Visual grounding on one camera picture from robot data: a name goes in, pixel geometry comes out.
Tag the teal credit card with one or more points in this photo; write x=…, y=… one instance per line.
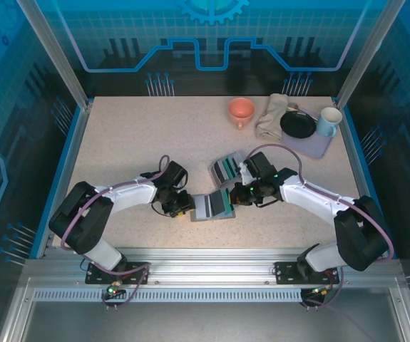
x=231, y=166
x=231, y=212

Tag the silver credit card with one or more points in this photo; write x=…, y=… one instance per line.
x=202, y=206

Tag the grey leather card holder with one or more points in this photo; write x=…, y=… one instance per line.
x=204, y=206

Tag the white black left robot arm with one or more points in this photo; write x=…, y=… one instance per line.
x=129, y=194

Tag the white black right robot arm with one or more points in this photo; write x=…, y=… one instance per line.
x=308, y=196

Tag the black credit card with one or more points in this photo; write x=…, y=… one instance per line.
x=220, y=171
x=218, y=202

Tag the clear acrylic card box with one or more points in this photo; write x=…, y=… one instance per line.
x=214, y=180

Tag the lavender tray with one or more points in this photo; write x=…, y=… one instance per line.
x=311, y=146

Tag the beige folded cloth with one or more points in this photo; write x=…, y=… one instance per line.
x=270, y=117

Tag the black round plate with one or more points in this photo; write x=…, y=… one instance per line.
x=297, y=124

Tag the orange ceramic cup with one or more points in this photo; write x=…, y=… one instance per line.
x=241, y=108

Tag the light blue mug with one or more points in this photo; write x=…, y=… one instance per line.
x=327, y=121

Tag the small circuit board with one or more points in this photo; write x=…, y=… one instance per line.
x=113, y=289
x=320, y=290

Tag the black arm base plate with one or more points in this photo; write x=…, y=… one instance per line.
x=286, y=272
x=99, y=276

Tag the aluminium frame post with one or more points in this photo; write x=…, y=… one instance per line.
x=55, y=53
x=368, y=53

